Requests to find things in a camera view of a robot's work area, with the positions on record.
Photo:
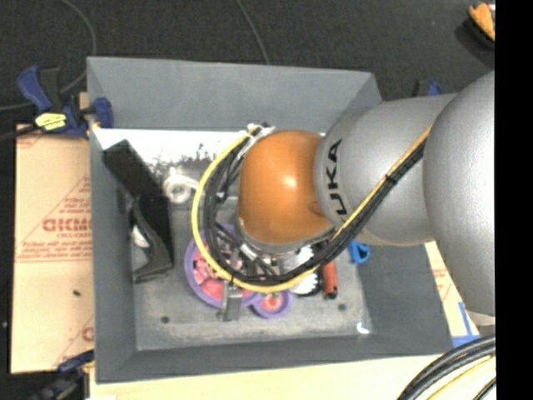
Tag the red-brown cylinder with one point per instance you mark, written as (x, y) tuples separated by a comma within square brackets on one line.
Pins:
[(330, 275)]

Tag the brown cardboard board with red print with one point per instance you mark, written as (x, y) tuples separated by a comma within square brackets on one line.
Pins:
[(46, 181)]

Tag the blue plastic clip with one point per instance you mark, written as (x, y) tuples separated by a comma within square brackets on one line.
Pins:
[(358, 253)]

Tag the grey metal bin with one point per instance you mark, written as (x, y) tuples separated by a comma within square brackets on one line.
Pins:
[(250, 94)]

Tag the white toothed toy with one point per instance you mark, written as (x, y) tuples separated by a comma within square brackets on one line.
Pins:
[(306, 285)]

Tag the pale grey metal gripper finger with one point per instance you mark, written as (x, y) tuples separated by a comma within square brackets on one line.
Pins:
[(233, 304)]

